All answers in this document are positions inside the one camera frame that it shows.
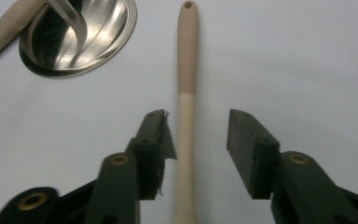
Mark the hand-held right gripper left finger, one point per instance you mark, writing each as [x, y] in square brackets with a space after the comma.
[149, 149]

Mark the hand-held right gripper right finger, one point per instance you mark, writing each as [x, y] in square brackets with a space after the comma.
[251, 155]

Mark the solid beige spatula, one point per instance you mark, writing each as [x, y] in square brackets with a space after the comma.
[186, 62]

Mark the metal utensil stand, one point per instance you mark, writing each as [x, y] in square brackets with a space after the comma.
[105, 37]

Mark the slotted beige spatula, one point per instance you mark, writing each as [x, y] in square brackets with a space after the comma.
[3, 34]

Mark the white paper sheet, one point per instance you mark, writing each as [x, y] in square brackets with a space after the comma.
[292, 62]

